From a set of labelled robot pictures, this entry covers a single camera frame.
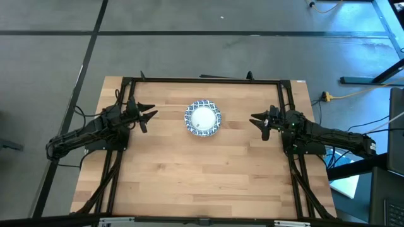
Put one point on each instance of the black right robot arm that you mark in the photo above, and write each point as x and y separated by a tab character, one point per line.
331	137

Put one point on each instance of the white sticker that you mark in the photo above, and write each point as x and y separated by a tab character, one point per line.
300	81

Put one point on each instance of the black beam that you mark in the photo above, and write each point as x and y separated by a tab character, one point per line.
356	167

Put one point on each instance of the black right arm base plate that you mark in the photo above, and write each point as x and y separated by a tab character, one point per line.
303	151

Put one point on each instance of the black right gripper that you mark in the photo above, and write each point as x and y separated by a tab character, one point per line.
274	121

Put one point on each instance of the black desk foot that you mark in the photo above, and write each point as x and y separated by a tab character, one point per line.
356	80

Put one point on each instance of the black aluminium table frame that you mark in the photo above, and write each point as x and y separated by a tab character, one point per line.
205	80

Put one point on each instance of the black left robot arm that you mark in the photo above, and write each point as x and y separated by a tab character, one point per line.
79	135

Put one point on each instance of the black laptop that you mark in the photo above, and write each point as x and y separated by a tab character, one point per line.
378	195

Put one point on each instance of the dark grey floor foot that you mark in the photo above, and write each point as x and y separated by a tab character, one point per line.
9	145

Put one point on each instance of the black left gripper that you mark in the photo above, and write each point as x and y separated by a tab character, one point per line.
132	113

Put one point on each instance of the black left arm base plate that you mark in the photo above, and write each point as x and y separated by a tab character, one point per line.
94	145

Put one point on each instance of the blue patterned paper bowl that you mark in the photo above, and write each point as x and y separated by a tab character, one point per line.
202	117

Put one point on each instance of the white paper sheet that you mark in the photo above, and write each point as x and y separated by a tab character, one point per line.
345	186

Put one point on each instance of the dark grey monitor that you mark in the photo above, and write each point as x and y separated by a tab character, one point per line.
397	132

